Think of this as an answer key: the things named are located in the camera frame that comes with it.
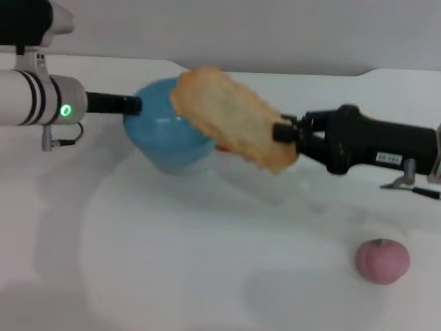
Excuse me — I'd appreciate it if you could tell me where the pink peach toy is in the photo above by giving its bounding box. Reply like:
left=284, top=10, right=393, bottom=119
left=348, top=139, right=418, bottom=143
left=354, top=238, right=411, bottom=285

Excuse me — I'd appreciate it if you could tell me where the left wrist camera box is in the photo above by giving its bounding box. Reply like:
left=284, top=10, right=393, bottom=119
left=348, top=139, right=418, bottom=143
left=0, top=0, right=76, bottom=75

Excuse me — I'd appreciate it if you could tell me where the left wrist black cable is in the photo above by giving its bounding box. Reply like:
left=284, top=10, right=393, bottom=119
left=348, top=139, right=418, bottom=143
left=41, top=121, right=85, bottom=153

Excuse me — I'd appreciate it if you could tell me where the blue bowl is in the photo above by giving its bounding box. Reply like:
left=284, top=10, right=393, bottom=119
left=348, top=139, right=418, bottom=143
left=123, top=77, right=218, bottom=177

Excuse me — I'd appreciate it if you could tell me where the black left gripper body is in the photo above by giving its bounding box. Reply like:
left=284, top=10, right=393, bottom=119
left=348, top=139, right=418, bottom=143
left=85, top=91, right=131, bottom=115

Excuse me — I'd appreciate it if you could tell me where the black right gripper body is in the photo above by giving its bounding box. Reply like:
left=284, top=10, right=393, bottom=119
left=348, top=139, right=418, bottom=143
left=298, top=103, right=438, bottom=176

